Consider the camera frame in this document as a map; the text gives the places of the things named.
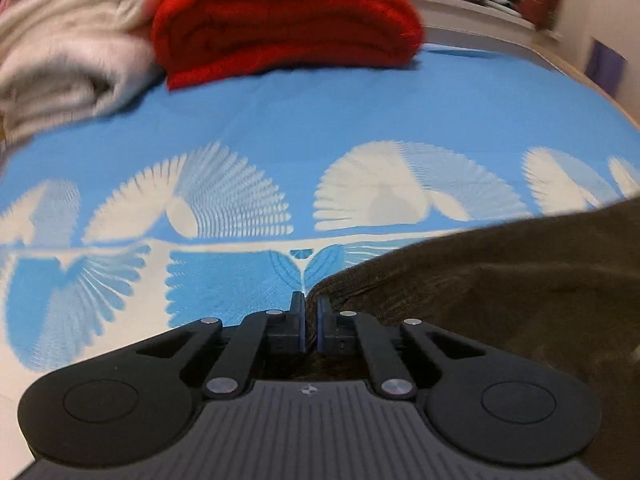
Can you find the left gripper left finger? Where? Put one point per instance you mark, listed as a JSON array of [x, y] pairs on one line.
[[264, 346]]

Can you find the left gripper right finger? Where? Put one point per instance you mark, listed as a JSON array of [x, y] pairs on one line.
[[349, 332]]

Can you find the brown corduroy pants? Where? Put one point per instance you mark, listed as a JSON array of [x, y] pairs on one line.
[[561, 290]]

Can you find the blue white patterned bedsheet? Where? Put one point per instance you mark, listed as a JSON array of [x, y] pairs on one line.
[[223, 199]]

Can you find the red folded quilt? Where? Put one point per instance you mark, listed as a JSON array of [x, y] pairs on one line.
[[200, 41]]

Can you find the cream folded fleece blanket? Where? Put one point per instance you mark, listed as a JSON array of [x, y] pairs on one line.
[[65, 61]]

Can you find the wooden bed frame rail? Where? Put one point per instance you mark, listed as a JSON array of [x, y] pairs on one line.
[[572, 71]]

